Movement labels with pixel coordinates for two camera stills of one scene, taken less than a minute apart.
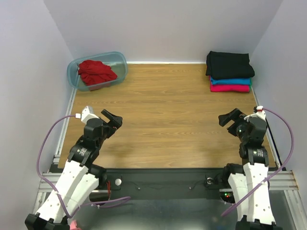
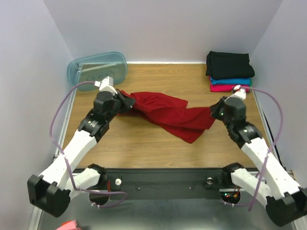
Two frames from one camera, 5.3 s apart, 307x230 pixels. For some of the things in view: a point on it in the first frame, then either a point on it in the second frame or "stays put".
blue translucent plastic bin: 117,60 stays put
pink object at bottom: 73,225 stays put
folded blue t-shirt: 231,81 stays put
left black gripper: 116,122 to 127,103
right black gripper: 234,122 to 216,109
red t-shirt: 93,72 to 171,113
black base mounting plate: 164,183 stays put
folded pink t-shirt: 229,88 stays put
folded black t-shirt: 222,65 stays put
